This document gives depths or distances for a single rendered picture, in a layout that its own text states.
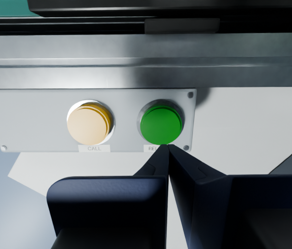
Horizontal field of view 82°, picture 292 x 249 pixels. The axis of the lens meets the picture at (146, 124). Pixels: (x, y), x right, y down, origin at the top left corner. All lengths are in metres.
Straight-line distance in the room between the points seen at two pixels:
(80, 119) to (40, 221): 1.84
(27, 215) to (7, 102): 1.81
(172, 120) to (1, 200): 1.91
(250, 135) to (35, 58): 0.31
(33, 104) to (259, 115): 0.31
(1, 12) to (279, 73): 0.26
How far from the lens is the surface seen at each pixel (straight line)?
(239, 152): 0.34
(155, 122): 0.16
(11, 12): 0.22
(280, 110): 0.34
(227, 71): 0.18
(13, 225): 2.15
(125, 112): 0.17
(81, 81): 0.17
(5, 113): 0.22
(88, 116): 0.17
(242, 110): 0.31
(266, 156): 0.37
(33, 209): 1.91
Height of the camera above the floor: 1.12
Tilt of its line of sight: 70 degrees down
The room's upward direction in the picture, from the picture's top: 178 degrees counter-clockwise
